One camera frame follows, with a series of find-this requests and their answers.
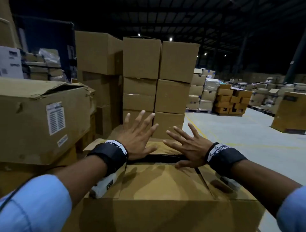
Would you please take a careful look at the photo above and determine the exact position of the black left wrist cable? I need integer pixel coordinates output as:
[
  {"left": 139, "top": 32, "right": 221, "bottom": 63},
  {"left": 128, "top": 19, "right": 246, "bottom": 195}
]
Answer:
[{"left": 0, "top": 165, "right": 66, "bottom": 213}]

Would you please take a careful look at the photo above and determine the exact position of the person's right hand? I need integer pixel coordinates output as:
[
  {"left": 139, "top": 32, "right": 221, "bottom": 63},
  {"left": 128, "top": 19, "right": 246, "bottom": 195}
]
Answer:
[{"left": 163, "top": 122, "right": 214, "bottom": 169}]

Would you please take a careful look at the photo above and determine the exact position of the stack of orange-brown boxes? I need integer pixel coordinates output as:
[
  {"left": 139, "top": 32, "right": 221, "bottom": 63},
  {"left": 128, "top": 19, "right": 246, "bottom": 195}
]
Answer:
[{"left": 213, "top": 84, "right": 253, "bottom": 116}]

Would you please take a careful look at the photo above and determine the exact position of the pile of wrapped shelf cartons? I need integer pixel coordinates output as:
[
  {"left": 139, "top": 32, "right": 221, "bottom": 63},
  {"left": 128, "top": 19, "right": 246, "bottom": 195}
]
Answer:
[{"left": 21, "top": 48, "right": 68, "bottom": 82}]

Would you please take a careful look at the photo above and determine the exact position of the dented white-labelled cardboard box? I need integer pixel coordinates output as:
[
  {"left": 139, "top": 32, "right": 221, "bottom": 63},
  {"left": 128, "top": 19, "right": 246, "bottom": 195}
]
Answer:
[{"left": 0, "top": 77, "right": 96, "bottom": 165}]

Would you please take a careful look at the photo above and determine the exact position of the light blue sleeve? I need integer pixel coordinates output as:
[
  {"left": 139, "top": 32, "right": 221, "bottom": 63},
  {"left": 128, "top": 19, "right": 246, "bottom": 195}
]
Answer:
[
  {"left": 0, "top": 174, "right": 72, "bottom": 232},
  {"left": 276, "top": 186, "right": 306, "bottom": 232}
]

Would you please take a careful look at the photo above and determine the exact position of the person's right forearm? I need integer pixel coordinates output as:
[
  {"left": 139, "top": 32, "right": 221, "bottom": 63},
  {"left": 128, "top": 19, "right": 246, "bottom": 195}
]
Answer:
[{"left": 230, "top": 159, "right": 303, "bottom": 218}]

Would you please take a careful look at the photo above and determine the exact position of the dark steel column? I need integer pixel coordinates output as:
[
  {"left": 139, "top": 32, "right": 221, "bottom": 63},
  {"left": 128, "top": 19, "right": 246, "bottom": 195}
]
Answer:
[{"left": 284, "top": 31, "right": 306, "bottom": 84}]

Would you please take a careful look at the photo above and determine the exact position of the large cardboard box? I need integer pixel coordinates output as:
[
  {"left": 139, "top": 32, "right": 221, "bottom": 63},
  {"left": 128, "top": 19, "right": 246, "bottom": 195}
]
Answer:
[{"left": 61, "top": 137, "right": 266, "bottom": 232}]

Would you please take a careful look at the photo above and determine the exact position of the person's left hand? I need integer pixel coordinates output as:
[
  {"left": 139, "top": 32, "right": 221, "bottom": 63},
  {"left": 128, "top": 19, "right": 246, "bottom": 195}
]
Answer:
[{"left": 114, "top": 110, "right": 159, "bottom": 161}]

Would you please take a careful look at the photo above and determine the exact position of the person's left forearm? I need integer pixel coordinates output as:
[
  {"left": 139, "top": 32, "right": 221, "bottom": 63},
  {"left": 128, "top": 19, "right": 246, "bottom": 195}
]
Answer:
[{"left": 54, "top": 155, "right": 108, "bottom": 208}]

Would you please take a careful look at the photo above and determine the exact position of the light blue right sleeve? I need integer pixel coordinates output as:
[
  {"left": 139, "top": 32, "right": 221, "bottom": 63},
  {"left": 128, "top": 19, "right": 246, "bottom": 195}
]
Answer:
[{"left": 276, "top": 186, "right": 306, "bottom": 232}]

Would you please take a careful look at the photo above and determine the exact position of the tilted tan carton dark label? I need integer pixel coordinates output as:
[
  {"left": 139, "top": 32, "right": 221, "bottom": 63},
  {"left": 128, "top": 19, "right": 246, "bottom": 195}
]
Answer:
[{"left": 271, "top": 91, "right": 306, "bottom": 134}]

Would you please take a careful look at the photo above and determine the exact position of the light blue left sleeve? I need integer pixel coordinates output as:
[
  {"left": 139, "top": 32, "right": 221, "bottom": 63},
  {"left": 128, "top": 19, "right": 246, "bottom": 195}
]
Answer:
[{"left": 0, "top": 174, "right": 72, "bottom": 232}]

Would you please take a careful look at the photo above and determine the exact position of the stack of tall brown cartons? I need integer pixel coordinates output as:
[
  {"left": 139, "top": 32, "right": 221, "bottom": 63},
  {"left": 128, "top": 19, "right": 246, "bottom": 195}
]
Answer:
[{"left": 75, "top": 30, "right": 200, "bottom": 140}]

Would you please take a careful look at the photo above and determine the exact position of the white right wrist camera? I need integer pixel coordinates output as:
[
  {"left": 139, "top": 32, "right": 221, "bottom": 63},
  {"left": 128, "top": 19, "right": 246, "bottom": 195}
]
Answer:
[{"left": 216, "top": 173, "right": 239, "bottom": 192}]

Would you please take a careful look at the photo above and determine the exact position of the white printed carton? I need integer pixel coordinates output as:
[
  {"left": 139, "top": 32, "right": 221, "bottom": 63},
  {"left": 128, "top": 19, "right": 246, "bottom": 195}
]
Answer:
[{"left": 0, "top": 45, "right": 24, "bottom": 79}]

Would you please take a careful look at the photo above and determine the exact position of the pile of assorted warehouse boxes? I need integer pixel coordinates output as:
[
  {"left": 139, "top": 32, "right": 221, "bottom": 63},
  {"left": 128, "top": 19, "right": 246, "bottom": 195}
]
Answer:
[{"left": 229, "top": 73, "right": 306, "bottom": 114}]

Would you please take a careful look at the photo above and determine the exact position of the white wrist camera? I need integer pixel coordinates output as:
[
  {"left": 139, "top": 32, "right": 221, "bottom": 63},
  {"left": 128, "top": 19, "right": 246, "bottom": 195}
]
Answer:
[
  {"left": 90, "top": 165, "right": 126, "bottom": 199},
  {"left": 216, "top": 173, "right": 239, "bottom": 192}
]

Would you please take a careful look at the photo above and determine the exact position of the tall brown shelf carton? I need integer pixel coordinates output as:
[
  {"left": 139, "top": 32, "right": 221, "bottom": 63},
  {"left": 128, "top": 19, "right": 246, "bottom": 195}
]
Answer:
[{"left": 0, "top": 0, "right": 22, "bottom": 49}]

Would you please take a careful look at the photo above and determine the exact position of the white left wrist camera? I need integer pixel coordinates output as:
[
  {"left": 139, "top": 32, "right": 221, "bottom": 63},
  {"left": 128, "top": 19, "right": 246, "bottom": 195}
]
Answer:
[{"left": 90, "top": 165, "right": 126, "bottom": 199}]

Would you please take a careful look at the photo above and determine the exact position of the stack of pale taped boxes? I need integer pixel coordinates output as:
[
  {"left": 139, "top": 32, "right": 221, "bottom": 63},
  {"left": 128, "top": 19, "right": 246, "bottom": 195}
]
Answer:
[{"left": 186, "top": 68, "right": 220, "bottom": 113}]

